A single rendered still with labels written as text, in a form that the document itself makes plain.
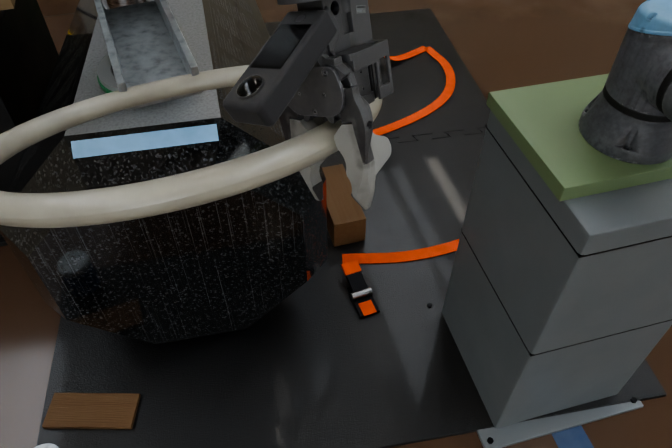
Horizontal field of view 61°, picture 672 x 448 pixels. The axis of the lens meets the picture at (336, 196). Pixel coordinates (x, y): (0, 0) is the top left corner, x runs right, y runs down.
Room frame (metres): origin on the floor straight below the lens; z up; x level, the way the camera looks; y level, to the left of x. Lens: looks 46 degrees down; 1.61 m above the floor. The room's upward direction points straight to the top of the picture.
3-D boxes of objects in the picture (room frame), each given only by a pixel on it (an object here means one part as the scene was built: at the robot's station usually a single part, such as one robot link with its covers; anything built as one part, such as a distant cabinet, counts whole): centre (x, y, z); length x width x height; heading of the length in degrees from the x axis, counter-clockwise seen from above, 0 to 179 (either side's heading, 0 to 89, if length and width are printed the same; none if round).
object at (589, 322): (0.89, -0.59, 0.43); 0.50 x 0.50 x 0.85; 15
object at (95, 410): (0.70, 0.70, 0.02); 0.25 x 0.10 x 0.01; 89
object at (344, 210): (1.46, -0.01, 0.07); 0.30 x 0.12 x 0.12; 16
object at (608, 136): (0.89, -0.59, 0.93); 0.19 x 0.19 x 0.10
